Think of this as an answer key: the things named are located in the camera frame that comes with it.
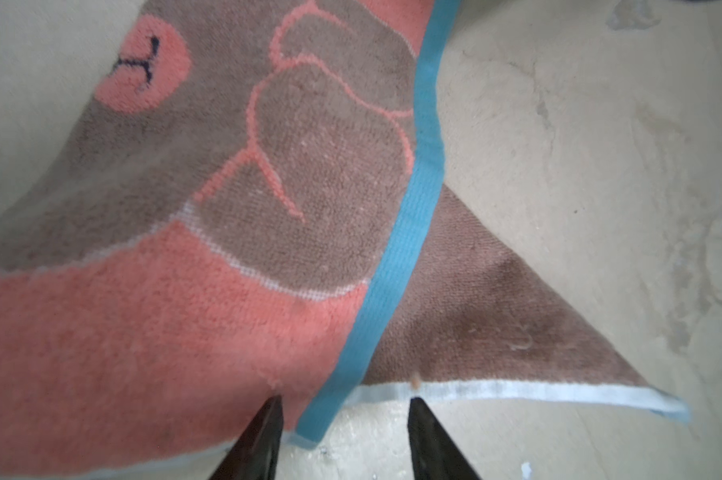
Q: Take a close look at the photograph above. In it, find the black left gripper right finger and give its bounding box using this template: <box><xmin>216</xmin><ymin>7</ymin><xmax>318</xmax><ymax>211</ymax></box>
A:
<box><xmin>407</xmin><ymin>397</ymin><xmax>481</xmax><ymax>480</ymax></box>

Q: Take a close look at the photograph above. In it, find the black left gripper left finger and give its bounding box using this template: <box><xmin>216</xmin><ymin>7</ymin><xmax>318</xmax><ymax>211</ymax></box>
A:
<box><xmin>209</xmin><ymin>395</ymin><xmax>284</xmax><ymax>480</ymax></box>

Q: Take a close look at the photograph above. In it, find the red pink towel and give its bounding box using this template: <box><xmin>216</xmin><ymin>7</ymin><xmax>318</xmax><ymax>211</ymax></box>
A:
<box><xmin>0</xmin><ymin>1</ymin><xmax>689</xmax><ymax>478</ymax></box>

